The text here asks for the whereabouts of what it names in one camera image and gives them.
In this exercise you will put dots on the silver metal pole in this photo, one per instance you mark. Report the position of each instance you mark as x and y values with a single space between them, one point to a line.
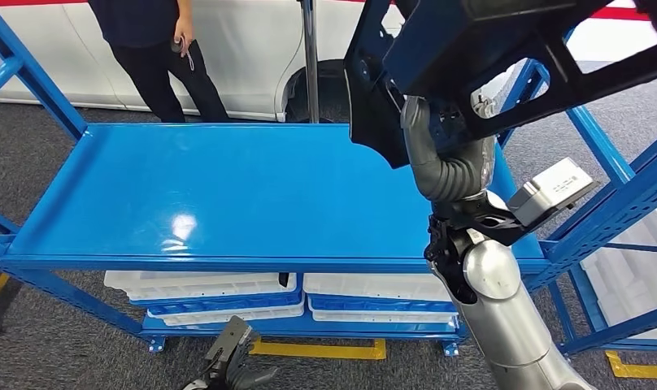
311 59

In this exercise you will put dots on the person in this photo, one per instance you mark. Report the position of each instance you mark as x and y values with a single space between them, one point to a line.
145 59

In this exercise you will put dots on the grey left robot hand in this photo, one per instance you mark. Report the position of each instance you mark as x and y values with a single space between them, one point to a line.
237 377

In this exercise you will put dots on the black plastic car part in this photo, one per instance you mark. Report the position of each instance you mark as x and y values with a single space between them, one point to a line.
284 280

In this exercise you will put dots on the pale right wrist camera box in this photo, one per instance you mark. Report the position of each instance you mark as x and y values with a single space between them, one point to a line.
555 191

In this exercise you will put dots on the white car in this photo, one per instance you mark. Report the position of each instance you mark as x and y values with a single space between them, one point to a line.
253 43

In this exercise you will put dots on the person's hand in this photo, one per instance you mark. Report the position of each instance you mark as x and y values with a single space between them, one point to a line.
184 24

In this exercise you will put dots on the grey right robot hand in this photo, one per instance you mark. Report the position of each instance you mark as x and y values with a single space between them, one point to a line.
417 134

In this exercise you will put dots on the black plastic plate holder part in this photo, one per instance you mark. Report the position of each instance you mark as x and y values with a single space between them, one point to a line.
441 48

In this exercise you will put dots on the black handheld device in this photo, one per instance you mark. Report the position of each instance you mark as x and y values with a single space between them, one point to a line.
176 45

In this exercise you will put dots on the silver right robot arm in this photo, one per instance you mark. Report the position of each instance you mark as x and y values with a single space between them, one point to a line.
495 323

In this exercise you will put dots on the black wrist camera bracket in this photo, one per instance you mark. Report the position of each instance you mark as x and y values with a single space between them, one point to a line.
490 223

